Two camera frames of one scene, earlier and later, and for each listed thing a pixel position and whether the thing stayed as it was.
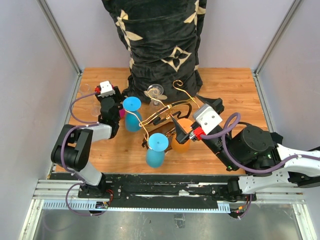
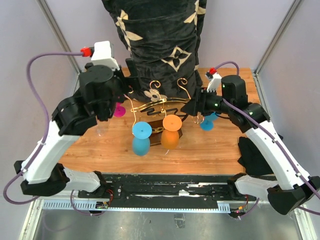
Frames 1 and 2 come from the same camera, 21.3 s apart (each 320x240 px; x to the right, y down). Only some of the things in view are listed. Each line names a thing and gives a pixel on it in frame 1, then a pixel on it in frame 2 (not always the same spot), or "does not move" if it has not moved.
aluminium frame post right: x=276 y=36 does not move
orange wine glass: x=185 y=124 -> x=170 y=136
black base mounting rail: x=167 y=187 does not move
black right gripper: x=216 y=103 -> x=192 y=107
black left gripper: x=117 y=95 -> x=129 y=83
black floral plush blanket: x=162 y=38 does not move
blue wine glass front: x=158 y=142 -> x=141 y=132
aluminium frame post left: x=44 y=6 does not move
